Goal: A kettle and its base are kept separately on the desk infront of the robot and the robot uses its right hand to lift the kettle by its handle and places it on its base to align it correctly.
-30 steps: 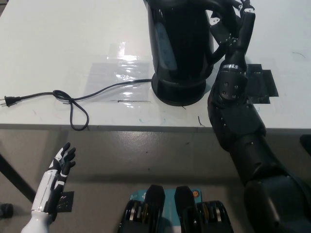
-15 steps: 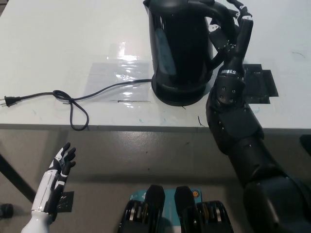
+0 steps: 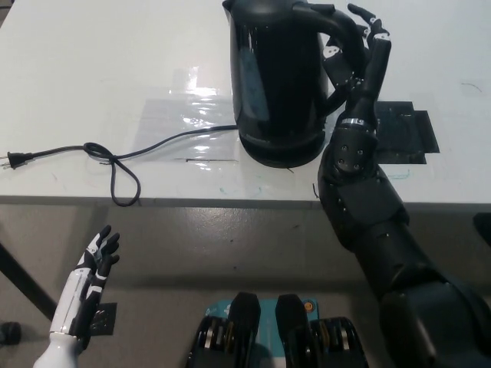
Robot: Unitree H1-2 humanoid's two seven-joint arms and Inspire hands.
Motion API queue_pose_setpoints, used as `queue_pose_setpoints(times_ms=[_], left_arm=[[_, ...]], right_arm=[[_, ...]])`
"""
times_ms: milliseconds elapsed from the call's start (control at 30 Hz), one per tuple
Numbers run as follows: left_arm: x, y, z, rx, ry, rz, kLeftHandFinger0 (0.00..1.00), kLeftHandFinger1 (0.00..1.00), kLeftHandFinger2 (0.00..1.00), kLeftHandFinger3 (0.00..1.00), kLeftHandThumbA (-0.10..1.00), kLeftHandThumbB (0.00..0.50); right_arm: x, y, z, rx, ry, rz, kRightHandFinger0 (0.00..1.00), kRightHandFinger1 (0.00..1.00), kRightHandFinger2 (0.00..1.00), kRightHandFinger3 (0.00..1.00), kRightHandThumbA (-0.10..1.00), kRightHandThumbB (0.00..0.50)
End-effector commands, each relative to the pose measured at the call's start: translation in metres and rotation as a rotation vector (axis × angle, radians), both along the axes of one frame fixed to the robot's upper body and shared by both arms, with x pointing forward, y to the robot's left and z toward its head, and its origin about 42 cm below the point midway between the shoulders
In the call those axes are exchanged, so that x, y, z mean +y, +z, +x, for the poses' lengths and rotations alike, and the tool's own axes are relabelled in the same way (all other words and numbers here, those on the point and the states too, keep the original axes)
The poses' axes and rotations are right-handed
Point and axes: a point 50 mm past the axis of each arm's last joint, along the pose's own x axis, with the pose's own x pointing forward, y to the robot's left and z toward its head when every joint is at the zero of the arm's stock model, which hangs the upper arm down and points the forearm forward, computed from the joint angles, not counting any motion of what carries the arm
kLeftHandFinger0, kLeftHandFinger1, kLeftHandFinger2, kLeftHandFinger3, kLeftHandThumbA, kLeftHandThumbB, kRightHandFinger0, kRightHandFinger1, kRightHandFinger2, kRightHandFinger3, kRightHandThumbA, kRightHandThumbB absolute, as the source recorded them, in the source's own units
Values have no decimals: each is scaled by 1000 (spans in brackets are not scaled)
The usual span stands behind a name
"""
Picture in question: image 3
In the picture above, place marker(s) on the clear plastic sheet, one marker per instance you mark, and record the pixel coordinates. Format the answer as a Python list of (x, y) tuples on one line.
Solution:
[(165, 122)]

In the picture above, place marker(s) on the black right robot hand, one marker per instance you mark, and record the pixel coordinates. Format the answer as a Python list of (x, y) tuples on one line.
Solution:
[(377, 65)]

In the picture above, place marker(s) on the black tape patch on desk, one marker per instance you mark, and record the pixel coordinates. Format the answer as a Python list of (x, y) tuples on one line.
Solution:
[(403, 130)]

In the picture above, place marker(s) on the black robot legs and feet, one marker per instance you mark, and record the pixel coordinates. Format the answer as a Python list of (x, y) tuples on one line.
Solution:
[(245, 329)]

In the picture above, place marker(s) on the black electric kettle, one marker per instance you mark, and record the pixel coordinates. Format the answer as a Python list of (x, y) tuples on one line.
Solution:
[(276, 76)]

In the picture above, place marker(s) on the black round kettle base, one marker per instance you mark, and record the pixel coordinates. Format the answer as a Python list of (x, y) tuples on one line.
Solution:
[(284, 163)]

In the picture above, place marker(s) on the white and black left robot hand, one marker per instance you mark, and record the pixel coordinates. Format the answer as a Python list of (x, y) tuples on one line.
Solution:
[(92, 287)]

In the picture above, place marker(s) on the black caster wheel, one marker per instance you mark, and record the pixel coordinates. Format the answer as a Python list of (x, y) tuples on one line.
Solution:
[(10, 331)]

